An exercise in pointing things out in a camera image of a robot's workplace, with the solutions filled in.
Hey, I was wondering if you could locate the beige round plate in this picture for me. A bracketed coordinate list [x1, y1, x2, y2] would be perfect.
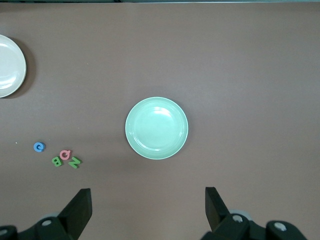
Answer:
[0, 34, 27, 98]

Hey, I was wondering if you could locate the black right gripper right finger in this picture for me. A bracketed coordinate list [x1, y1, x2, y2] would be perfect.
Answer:
[201, 186, 270, 240]

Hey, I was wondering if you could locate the blue foam letter e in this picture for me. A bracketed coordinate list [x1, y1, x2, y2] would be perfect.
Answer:
[33, 141, 46, 153]

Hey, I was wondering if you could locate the pink foam letter Q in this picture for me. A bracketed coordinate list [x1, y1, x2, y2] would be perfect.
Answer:
[59, 149, 72, 161]

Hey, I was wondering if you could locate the light green round plate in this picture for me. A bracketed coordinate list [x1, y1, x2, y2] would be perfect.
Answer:
[124, 96, 189, 160]

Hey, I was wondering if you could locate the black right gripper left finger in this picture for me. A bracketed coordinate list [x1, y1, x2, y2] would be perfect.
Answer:
[18, 188, 93, 240]

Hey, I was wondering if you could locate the green foam letter N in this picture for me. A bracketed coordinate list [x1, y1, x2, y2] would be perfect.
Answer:
[67, 156, 83, 169]

